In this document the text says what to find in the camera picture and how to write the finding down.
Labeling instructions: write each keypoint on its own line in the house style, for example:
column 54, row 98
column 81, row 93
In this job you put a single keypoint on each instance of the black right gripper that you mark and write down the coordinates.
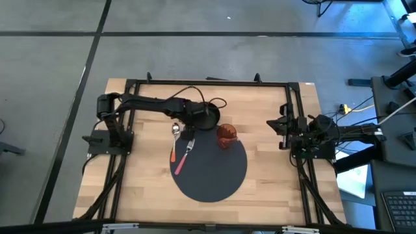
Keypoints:
column 295, row 126

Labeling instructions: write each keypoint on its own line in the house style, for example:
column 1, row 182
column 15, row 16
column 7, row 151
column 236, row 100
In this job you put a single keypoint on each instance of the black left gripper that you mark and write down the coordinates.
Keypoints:
column 196, row 115

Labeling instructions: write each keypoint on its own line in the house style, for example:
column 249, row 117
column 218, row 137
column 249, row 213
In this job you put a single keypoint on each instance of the black bowl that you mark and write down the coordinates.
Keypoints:
column 213, row 118

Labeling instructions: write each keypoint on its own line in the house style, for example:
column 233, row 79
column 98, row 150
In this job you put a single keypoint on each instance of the orange translucent cup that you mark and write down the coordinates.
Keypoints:
column 227, row 145

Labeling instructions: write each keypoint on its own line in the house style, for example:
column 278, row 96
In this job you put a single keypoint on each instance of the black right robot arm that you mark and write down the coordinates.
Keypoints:
column 325, row 130

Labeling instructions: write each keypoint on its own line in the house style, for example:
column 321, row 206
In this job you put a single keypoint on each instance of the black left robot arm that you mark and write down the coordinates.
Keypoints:
column 146, row 105

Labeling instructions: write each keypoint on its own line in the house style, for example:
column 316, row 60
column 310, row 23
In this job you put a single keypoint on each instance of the dark round woven placemat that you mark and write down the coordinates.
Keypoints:
column 208, row 175

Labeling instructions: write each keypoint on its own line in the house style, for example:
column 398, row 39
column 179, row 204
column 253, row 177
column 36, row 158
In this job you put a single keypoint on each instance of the yellow plug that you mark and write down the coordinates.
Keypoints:
column 344, row 109

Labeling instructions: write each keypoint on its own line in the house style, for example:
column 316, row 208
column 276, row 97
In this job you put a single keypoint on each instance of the black desk beam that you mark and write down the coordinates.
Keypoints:
column 354, row 161

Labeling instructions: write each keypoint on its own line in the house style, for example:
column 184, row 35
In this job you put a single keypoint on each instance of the white box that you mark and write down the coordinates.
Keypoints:
column 351, row 182

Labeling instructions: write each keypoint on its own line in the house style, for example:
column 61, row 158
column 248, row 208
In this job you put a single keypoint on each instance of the black crossbar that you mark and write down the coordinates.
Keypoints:
column 208, row 227

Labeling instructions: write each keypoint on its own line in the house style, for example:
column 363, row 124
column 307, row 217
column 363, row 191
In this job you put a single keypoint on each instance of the small black desk object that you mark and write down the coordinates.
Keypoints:
column 393, row 108

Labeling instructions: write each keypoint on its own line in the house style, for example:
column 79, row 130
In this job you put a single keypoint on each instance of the grey side desk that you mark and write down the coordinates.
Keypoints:
column 386, row 169

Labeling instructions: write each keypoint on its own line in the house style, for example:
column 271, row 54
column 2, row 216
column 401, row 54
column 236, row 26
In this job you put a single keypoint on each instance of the black chair base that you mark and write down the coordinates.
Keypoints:
column 310, row 1

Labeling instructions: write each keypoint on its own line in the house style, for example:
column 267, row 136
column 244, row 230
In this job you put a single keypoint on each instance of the black triangular desk object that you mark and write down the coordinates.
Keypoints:
column 409, row 139

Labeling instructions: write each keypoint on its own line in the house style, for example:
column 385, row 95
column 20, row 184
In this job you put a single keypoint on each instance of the black pole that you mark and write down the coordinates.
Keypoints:
column 401, row 74

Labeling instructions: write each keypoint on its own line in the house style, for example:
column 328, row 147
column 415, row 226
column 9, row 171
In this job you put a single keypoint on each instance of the black keyboard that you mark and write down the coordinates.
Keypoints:
column 401, row 211

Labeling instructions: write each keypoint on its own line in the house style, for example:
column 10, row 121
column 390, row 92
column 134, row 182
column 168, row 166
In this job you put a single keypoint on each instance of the white metal stand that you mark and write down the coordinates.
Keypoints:
column 398, row 27

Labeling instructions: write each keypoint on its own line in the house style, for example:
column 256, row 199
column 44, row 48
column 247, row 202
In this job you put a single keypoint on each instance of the grey chair base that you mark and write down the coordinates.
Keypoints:
column 13, row 149

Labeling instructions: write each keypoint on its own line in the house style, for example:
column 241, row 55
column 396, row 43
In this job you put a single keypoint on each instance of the black metal table frame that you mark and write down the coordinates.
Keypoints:
column 211, row 82

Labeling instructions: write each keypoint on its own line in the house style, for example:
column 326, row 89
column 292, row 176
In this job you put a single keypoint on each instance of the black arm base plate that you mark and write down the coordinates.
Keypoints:
column 97, row 144
column 320, row 155

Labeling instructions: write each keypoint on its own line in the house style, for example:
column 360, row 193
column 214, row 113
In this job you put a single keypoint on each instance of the silver bracket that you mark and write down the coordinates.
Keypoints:
column 120, row 226
column 300, row 230

